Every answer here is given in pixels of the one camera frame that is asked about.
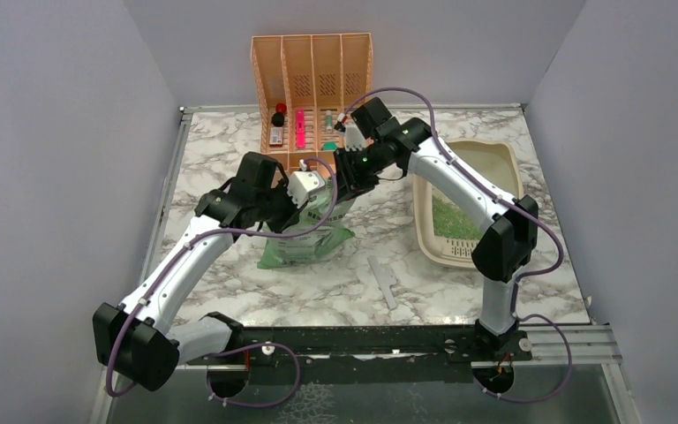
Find green tape dispenser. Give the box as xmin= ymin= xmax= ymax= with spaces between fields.
xmin=321 ymin=142 xmax=341 ymax=151

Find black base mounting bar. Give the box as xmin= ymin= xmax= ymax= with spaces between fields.
xmin=125 ymin=313 xmax=536 ymax=388

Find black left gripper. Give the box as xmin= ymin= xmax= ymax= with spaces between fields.
xmin=255 ymin=178 xmax=309 ymax=238

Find green white glue stick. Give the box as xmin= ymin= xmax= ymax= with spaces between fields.
xmin=324 ymin=110 xmax=334 ymax=133

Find red white small box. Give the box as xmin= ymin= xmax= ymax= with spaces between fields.
xmin=268 ymin=126 xmax=283 ymax=147

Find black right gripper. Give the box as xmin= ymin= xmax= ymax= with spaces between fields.
xmin=332 ymin=141 xmax=387 ymax=205

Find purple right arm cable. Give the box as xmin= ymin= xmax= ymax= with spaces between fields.
xmin=338 ymin=87 xmax=574 ymax=405

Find green litter bag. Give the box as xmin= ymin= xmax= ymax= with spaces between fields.
xmin=257 ymin=178 xmax=355 ymax=269

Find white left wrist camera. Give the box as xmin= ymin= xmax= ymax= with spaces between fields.
xmin=287 ymin=170 xmax=326 ymax=207

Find red and black stamp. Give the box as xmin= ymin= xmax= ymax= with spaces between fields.
xmin=270 ymin=102 xmax=288 ymax=128

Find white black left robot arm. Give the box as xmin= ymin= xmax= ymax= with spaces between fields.
xmin=92 ymin=152 xmax=326 ymax=398

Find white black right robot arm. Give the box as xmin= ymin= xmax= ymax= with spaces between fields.
xmin=334 ymin=97 xmax=539 ymax=360

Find orange plastic file organizer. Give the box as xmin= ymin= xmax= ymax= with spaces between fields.
xmin=250 ymin=33 xmax=373 ymax=173

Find beige litter box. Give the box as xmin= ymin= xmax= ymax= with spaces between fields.
xmin=411 ymin=139 xmax=524 ymax=269

